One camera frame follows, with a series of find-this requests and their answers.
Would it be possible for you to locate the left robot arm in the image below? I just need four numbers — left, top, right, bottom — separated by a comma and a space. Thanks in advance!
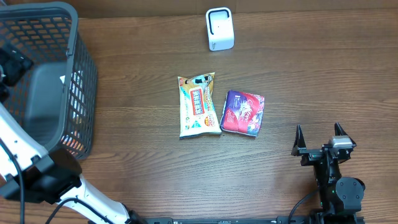
1, 42, 141, 223

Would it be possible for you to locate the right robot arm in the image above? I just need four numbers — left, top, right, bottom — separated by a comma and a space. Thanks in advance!
291, 123, 366, 223

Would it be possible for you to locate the dark grey plastic basket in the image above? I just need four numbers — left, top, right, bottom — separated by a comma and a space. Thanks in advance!
1, 2, 98, 159

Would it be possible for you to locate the red purple pad package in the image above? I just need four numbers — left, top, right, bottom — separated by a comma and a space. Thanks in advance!
220, 90, 265, 137

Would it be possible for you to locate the yellow wet wipes pack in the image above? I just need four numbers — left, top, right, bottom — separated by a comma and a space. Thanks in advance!
178, 72, 221, 138

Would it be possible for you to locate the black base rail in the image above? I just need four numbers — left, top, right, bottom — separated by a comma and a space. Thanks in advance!
144, 216, 366, 224

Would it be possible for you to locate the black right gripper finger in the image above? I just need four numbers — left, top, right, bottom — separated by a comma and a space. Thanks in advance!
334, 122, 348, 136
291, 124, 307, 156

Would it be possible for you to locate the white barcode scanner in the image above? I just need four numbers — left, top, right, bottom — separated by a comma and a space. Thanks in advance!
205, 7, 234, 52

